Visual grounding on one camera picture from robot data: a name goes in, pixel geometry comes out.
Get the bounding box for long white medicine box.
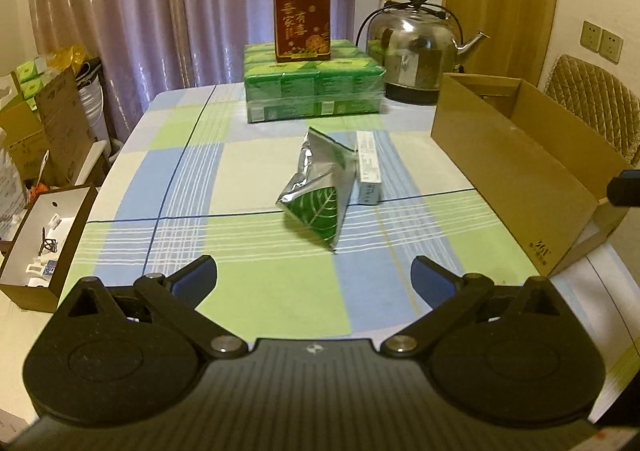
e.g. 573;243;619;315
356;130;382;205

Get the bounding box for silver green tea bag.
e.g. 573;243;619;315
276;127;358;249

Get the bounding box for large brown cardboard box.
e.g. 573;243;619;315
431;73;631;277

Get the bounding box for quilted chair cushion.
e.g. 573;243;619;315
544;55;639;167

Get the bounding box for checkered tablecloth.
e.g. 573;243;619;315
29;80;640;427

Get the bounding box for open box with small parts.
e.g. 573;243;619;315
1;185;98;312

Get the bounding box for brown boxes beside table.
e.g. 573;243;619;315
1;69;94;187

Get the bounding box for green tissue multipack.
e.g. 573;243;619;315
244;40;385;124

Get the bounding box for stainless steel kettle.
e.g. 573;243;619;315
356;0;489;104

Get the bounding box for wall sockets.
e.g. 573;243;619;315
579;21;624;64

